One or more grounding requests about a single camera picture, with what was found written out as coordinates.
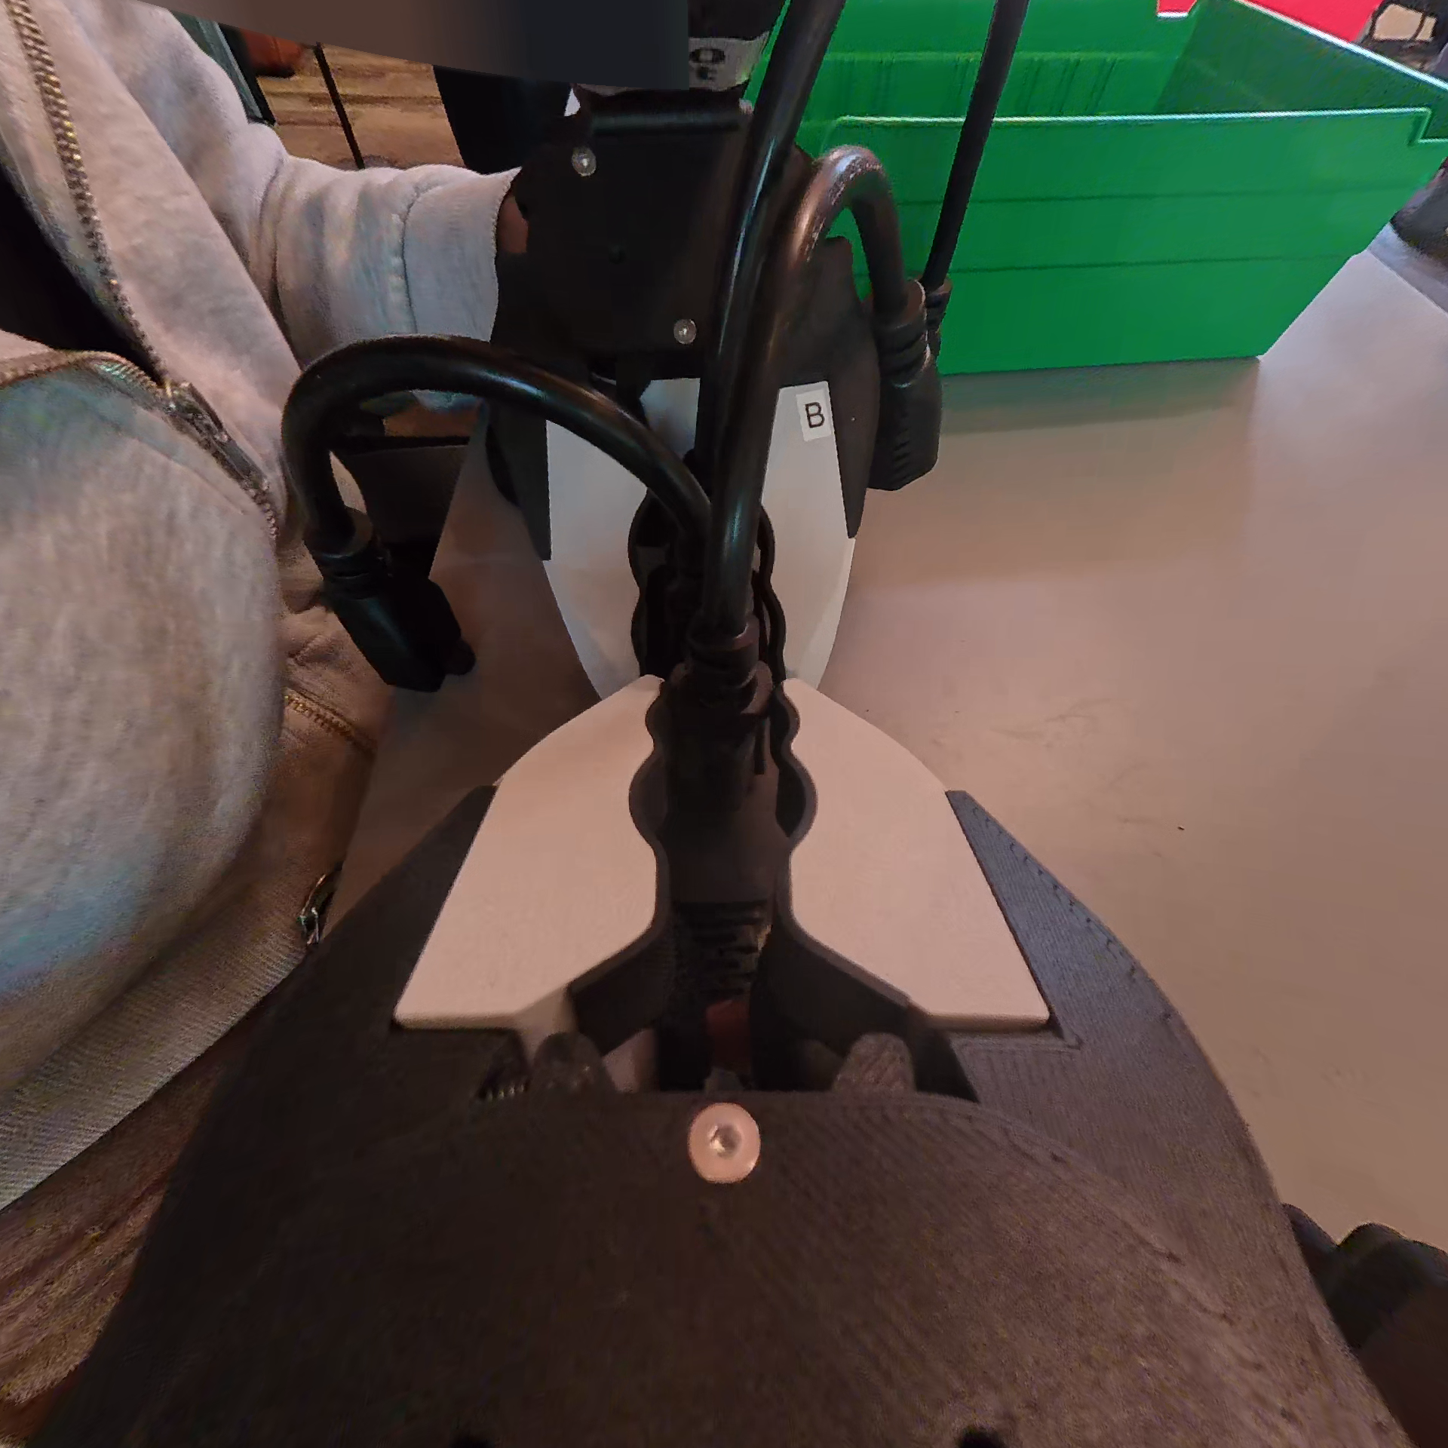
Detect green plastic bin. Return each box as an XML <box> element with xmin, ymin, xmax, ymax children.
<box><xmin>791</xmin><ymin>0</ymin><xmax>1448</xmax><ymax>378</ymax></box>

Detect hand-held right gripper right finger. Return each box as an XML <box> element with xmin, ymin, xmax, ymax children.
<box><xmin>768</xmin><ymin>676</ymin><xmax>1051</xmax><ymax>1031</ymax></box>

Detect person's brown pants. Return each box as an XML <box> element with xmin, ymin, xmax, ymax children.
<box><xmin>0</xmin><ymin>1019</ymin><xmax>341</xmax><ymax>1448</ymax></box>

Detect thin black cable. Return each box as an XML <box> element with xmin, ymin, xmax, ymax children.
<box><xmin>922</xmin><ymin>0</ymin><xmax>1032</xmax><ymax>299</ymax></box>

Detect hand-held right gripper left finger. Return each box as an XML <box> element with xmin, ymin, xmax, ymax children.
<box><xmin>392</xmin><ymin>673</ymin><xmax>685</xmax><ymax>1059</ymax></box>

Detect person's left forearm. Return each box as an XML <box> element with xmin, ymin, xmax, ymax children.
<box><xmin>168</xmin><ymin>147</ymin><xmax>530</xmax><ymax>392</ymax></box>

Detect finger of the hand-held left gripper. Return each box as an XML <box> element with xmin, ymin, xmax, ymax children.
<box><xmin>542</xmin><ymin>380</ymin><xmax>685</xmax><ymax>695</ymax></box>
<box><xmin>746</xmin><ymin>380</ymin><xmax>856</xmax><ymax>688</ymax></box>

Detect black power cord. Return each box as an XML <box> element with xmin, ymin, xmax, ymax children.
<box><xmin>656</xmin><ymin>145</ymin><xmax>946</xmax><ymax>1021</ymax></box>
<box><xmin>689</xmin><ymin>0</ymin><xmax>849</xmax><ymax>635</ymax></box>
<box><xmin>280</xmin><ymin>340</ymin><xmax>713</xmax><ymax>695</ymax></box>

